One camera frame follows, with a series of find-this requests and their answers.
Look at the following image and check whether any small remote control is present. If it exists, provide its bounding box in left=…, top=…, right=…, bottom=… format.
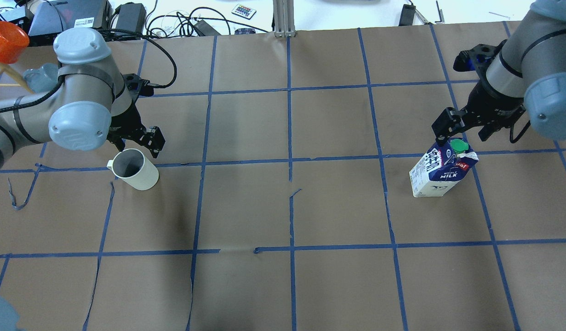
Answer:
left=231, top=4, right=257, bottom=20

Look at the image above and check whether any orange mug on stand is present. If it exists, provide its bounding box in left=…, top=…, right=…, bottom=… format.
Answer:
left=0, top=21, right=30, bottom=64

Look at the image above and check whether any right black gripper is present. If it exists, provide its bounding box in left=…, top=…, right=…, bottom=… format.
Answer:
left=432, top=44, right=526, bottom=147

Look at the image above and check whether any blue mug on stand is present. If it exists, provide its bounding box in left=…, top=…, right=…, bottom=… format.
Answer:
left=23, top=63, right=59, bottom=93

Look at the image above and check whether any wooden mug tree stand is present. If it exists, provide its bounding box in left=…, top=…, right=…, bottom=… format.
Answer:
left=0, top=62, right=34, bottom=94

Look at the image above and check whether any aluminium frame post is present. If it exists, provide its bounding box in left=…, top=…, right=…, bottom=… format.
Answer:
left=273, top=0, right=296, bottom=38

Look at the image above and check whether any blue white milk carton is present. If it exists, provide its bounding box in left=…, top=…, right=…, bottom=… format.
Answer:
left=409, top=137, right=480, bottom=198

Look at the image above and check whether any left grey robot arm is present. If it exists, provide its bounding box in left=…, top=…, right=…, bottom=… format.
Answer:
left=0, top=28, right=166, bottom=170

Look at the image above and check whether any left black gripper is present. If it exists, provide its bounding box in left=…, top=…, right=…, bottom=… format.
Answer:
left=107, top=74, right=166, bottom=159

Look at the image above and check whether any white ceramic mug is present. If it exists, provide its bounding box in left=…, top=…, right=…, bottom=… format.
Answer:
left=107, top=148, right=159, bottom=191

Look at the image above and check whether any black power adapter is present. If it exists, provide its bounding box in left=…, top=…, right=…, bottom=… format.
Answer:
left=193, top=20, right=221, bottom=36

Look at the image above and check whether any black electronics box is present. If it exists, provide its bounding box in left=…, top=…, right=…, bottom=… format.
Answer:
left=29, top=0, right=112, bottom=36

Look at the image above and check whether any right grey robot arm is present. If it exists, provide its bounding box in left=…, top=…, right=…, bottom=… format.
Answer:
left=432, top=0, right=566, bottom=145

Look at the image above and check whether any black power brick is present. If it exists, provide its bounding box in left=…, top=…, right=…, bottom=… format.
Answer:
left=398, top=4, right=417, bottom=26

